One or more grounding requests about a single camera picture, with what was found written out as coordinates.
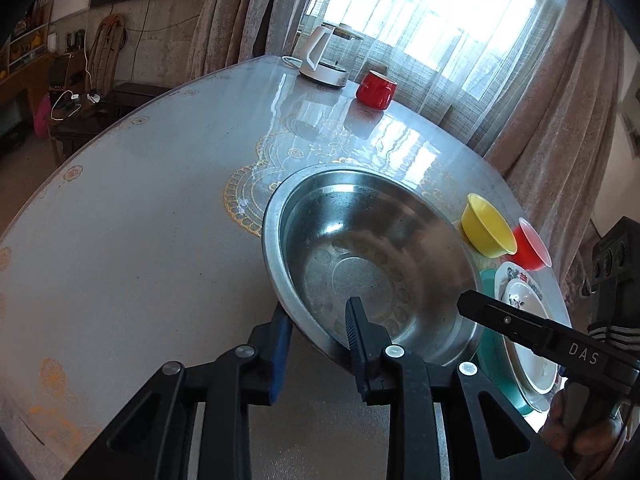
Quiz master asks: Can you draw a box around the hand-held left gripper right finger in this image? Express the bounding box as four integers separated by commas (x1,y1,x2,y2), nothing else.
345,296,576,480

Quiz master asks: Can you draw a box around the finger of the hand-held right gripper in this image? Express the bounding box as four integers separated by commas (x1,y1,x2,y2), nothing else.
456,288,556,356

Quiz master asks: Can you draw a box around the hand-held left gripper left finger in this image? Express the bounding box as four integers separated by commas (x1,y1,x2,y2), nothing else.
65,305,294,480

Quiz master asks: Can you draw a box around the small white floral plate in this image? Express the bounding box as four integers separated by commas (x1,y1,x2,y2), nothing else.
501,277,560,395

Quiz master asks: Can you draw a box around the teal plastic plate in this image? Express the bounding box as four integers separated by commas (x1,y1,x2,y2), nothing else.
475,267,536,416

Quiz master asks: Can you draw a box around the large white dragon-print plate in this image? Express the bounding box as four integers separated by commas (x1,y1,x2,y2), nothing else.
494,260,563,411

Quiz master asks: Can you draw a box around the red plastic bowl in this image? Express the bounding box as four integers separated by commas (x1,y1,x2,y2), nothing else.
511,217,553,272

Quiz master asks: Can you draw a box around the stainless steel bowl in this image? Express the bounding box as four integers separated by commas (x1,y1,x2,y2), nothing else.
261,164,483,368

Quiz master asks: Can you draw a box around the yellow plastic bowl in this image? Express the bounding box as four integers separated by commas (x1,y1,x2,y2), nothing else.
460,193,518,258

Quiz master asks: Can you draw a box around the person's right hand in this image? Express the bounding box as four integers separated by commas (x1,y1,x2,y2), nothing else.
542,387,633,468

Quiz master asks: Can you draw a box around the black white-striped clothing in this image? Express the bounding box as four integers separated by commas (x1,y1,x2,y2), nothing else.
587,324,640,348

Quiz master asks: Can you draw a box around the lace floral table mat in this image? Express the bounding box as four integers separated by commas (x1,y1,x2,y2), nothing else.
223,110,466,238

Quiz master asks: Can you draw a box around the beige curtain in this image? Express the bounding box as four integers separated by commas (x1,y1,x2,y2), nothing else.
187,0,326,93
482,0,626,286

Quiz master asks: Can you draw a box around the red mug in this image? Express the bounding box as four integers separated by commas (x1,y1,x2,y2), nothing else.
356,70,398,111

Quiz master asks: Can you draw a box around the white sheer curtain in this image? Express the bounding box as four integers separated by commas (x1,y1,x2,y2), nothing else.
300,0,571,146

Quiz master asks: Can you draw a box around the white electric kettle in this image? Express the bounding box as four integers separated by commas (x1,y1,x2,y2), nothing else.
282,22,364,89

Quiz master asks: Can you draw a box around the dark low table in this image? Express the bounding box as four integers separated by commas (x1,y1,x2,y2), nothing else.
50,82,171,161

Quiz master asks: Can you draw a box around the barred window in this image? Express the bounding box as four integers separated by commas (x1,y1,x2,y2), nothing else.
320,0,556,96

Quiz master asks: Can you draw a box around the pink bag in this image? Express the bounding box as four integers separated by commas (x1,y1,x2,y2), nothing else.
32,94,52,138

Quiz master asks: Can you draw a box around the wooden folding chair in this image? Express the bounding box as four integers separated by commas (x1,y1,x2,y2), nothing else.
87,14,128,92

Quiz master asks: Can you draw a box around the black speaker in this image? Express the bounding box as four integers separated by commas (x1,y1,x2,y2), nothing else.
50,55,83,88

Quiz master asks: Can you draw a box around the wooden cabinet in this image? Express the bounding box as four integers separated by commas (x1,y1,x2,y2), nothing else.
0,52,56,151

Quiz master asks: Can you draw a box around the wooden shelf with ornaments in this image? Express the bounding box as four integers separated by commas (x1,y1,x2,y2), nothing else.
7,0,53,73

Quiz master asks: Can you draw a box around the white charging cable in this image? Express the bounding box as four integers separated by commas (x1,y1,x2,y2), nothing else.
50,91,101,121

